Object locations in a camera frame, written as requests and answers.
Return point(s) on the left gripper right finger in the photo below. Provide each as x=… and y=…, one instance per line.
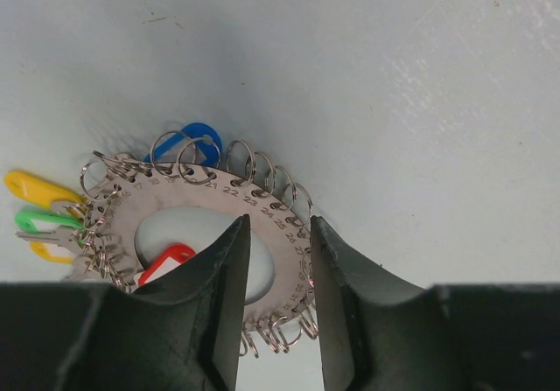
x=376, y=330

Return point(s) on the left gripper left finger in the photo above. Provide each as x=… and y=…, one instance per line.
x=179, y=332

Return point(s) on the red key tag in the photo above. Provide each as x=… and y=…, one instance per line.
x=171, y=258

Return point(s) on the green key tag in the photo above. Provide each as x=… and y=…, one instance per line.
x=35, y=226

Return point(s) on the blue key tag on disc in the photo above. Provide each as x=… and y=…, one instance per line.
x=201, y=142

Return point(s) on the yellow key tag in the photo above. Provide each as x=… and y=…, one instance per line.
x=38, y=191

